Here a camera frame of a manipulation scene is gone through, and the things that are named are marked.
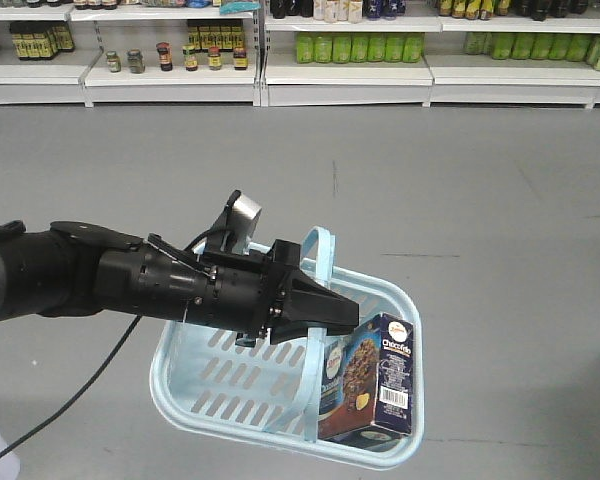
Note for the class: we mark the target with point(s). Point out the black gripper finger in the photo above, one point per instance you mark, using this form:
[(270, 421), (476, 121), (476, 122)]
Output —
[(307, 304), (280, 335)]

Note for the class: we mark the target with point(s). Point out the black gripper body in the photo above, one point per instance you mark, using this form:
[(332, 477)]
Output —
[(243, 292)]

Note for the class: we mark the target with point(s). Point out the light blue plastic basket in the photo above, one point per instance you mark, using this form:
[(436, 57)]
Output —
[(268, 395)]

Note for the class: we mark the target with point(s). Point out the Chocofello cookie box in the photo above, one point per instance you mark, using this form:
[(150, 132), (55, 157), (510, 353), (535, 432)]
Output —
[(367, 386)]

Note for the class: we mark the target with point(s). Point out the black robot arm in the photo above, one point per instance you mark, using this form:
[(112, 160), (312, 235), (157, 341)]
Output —
[(77, 269)]

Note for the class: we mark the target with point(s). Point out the white supermarket shelf unit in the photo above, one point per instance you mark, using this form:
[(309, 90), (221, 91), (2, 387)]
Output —
[(444, 75)]

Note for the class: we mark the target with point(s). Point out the white pegboard shelf unit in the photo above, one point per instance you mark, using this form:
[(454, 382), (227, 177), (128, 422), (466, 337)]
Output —
[(132, 54)]

